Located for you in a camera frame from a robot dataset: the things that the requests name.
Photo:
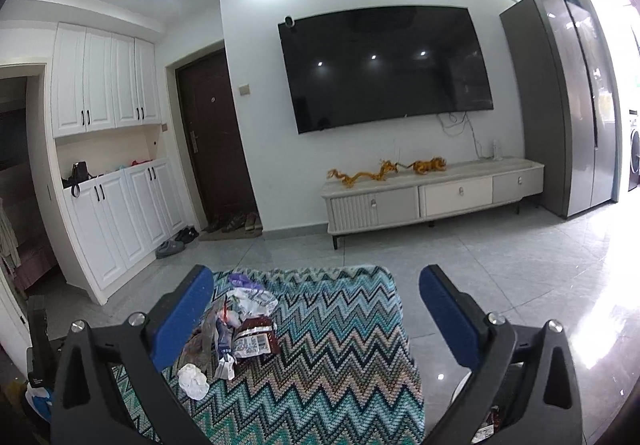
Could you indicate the purple plastic wrapper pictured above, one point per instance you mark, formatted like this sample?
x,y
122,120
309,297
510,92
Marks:
x,y
243,281

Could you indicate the white router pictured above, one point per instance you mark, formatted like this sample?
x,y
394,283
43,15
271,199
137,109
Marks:
x,y
497,150

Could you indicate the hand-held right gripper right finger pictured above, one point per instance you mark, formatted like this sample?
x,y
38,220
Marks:
x,y
450,320

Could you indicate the pair of black shoes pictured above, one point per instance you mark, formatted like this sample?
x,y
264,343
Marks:
x,y
186,234

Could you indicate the small white packet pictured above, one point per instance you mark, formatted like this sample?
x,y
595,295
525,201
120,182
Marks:
x,y
226,367

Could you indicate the pair of grey slippers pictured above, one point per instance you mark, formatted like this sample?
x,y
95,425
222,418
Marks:
x,y
170,249

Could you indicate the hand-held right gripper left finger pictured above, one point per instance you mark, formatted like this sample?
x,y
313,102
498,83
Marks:
x,y
182,320

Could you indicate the white panelled cabinet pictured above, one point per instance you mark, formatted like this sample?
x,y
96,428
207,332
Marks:
x,y
100,80

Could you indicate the white washing machine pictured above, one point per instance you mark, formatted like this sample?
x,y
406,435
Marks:
x,y
634,150

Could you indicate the brown doormat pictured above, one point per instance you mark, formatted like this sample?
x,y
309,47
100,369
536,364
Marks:
x,y
220,235

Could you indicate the red snack packet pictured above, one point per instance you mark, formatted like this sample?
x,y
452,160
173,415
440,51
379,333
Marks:
x,y
255,332

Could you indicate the brown shoe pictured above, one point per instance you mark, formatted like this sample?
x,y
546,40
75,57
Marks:
x,y
213,223
252,222
232,223

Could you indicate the black handbag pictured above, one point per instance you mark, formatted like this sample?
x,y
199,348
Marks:
x,y
77,172

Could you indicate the grey double door refrigerator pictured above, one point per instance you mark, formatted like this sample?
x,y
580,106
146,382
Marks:
x,y
560,100

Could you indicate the white tissue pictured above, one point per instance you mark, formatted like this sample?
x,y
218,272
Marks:
x,y
194,381

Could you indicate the zigzag knitted blanket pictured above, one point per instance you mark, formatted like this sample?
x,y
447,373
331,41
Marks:
x,y
325,350

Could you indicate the person's left hand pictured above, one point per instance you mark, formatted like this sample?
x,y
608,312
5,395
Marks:
x,y
37,402

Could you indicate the wall light switch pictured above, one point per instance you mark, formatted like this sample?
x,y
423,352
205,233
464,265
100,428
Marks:
x,y
245,89

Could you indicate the golden dragon figurine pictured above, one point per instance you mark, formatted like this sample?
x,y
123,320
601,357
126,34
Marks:
x,y
350,175

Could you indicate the white plastic bag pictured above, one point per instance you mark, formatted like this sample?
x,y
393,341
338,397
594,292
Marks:
x,y
252,302

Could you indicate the white low television stand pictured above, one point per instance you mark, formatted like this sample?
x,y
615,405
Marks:
x,y
450,197

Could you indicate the white round trash bin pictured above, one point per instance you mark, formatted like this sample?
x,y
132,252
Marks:
x,y
461,390

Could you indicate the small webcam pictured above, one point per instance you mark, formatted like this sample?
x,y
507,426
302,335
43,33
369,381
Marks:
x,y
289,22

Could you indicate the golden tiger figurine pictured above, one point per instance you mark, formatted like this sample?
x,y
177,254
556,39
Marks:
x,y
429,166

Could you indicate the dark brown entrance door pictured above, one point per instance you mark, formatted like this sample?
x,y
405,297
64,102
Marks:
x,y
215,140

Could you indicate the large black wall television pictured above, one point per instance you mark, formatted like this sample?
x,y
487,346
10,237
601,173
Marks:
x,y
385,70

